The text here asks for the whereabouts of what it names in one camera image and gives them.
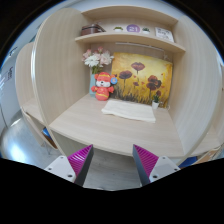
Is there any small shelf plant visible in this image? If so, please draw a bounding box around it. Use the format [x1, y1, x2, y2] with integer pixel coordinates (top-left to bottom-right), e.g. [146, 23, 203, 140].
[142, 27, 150, 34]
[113, 26, 123, 32]

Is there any small shelf plant right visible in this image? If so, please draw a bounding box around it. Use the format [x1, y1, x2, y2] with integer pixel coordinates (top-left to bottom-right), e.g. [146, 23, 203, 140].
[142, 27, 150, 34]

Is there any poppy flower painting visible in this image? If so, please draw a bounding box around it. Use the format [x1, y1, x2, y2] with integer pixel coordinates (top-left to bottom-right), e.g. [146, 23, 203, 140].
[111, 52, 173, 108]

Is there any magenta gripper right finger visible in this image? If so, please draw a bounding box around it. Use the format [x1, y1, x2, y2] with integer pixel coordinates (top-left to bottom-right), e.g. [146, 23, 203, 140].
[132, 143, 181, 187]

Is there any flower bouquet in blue vase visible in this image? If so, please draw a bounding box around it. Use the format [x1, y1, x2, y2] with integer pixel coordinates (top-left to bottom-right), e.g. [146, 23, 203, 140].
[82, 47, 113, 98]

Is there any small shelf plant left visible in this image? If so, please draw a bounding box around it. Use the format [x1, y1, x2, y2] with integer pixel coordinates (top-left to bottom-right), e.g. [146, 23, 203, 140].
[113, 26, 123, 32]

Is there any red plush doll toy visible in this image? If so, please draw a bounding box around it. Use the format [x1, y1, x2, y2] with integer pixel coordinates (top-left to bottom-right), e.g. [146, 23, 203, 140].
[91, 72, 117, 101]

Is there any brown box on shelf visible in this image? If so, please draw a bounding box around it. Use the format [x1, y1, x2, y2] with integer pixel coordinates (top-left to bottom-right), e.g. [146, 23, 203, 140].
[81, 24, 105, 36]

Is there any white framed card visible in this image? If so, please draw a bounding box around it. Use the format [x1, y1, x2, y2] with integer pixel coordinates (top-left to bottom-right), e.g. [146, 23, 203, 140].
[155, 27, 174, 42]

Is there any small potted plant white pot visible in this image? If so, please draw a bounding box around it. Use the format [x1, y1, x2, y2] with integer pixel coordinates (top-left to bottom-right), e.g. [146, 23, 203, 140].
[152, 94, 160, 109]

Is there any purple round number sign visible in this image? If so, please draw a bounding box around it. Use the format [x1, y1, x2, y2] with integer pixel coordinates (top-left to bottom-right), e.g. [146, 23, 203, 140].
[126, 24, 140, 33]

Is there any light wood desk cubicle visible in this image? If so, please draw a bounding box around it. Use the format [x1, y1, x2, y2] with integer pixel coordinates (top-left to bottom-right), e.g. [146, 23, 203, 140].
[31, 6, 222, 161]

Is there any cream folded towel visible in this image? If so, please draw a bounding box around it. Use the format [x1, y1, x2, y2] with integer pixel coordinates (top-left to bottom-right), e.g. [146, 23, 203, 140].
[102, 100, 156, 123]

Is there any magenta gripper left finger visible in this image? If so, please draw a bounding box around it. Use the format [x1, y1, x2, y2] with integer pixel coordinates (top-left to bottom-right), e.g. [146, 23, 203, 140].
[44, 144, 95, 187]

